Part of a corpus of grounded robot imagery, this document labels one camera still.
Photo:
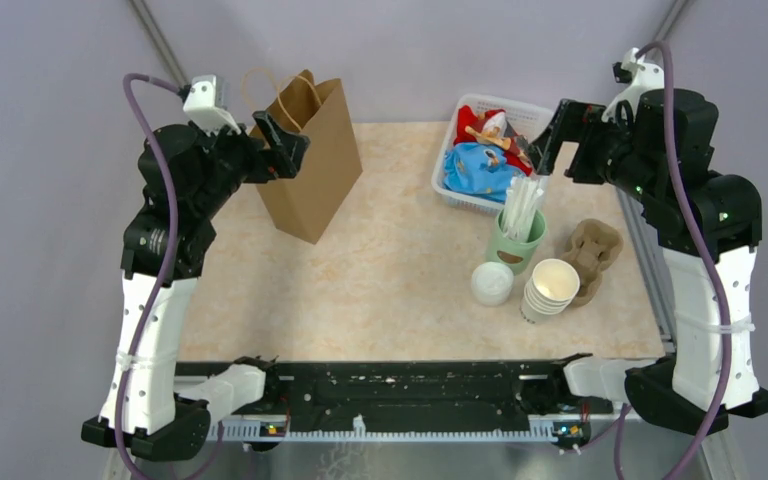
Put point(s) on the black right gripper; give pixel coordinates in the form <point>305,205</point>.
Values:
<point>574,120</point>

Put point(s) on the green straw holder cup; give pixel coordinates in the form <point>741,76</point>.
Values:
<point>516,255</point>

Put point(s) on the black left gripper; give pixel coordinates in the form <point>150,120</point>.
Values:
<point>268,163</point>

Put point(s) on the blue snack packet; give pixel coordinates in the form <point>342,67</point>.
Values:
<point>478,170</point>

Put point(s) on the stack of white lids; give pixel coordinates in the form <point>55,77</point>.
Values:
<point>491,283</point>

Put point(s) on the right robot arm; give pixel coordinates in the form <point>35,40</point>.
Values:
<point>709,227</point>

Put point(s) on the brown paper bag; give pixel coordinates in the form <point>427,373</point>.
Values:
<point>304,206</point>

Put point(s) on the stack of paper cups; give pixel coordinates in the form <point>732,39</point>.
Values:
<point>550,289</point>

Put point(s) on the red snack packet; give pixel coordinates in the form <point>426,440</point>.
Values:
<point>492,128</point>

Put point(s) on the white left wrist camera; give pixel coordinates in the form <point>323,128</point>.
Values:
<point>205,105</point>

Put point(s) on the brown cardboard cup carrier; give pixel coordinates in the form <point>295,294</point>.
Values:
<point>591,249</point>

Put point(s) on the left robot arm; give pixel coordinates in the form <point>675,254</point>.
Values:
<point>189,176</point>

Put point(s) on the white plastic basket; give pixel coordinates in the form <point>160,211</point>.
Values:
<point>527,119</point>

